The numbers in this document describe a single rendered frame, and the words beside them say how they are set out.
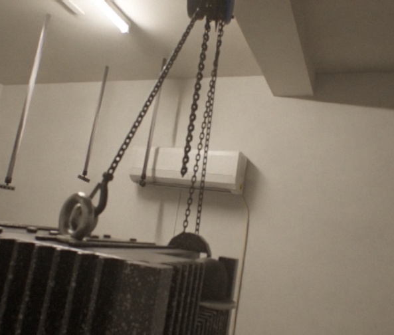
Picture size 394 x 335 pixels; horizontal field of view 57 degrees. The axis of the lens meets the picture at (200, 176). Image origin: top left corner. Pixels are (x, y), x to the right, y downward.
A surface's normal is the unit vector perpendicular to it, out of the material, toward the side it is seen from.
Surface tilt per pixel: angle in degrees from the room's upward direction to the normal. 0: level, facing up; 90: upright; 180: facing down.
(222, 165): 90
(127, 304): 90
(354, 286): 90
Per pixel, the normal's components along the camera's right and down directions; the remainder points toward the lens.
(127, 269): -0.26, -0.19
